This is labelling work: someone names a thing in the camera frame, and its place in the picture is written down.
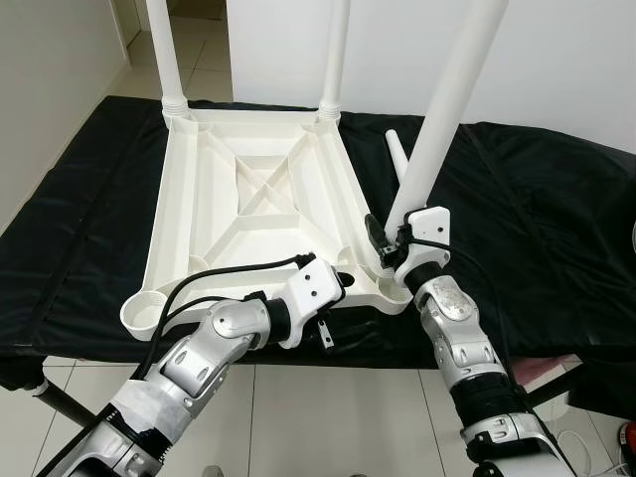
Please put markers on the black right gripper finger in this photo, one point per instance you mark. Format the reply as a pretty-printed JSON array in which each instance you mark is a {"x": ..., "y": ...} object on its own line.
[{"x": 378, "y": 238}]

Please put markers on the white plastic table leg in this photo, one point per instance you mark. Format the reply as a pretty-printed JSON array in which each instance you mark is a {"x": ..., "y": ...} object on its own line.
[
  {"x": 164, "y": 50},
  {"x": 447, "y": 99},
  {"x": 336, "y": 50},
  {"x": 396, "y": 154}
]

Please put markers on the white plastic table top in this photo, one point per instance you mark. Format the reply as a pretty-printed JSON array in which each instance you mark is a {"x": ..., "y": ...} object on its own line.
[{"x": 199, "y": 199}]

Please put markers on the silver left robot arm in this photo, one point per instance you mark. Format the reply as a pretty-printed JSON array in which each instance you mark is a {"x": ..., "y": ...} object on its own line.
[{"x": 189, "y": 368}]

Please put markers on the black tablecloth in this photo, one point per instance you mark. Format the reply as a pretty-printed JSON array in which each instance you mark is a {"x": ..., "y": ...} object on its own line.
[{"x": 556, "y": 248}]

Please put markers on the pink rounded object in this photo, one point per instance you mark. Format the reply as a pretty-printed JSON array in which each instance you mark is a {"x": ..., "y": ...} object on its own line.
[{"x": 542, "y": 370}]

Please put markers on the red round object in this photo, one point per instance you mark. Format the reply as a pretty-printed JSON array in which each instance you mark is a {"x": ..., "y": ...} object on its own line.
[{"x": 630, "y": 442}]

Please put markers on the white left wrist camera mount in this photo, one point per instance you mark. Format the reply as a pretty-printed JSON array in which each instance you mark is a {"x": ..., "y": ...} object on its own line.
[{"x": 313, "y": 283}]

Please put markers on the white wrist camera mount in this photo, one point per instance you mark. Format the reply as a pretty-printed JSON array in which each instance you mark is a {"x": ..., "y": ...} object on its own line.
[
  {"x": 429, "y": 227},
  {"x": 313, "y": 283}
]

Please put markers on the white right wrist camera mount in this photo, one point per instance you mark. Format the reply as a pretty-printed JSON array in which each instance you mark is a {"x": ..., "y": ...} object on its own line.
[{"x": 429, "y": 227}]

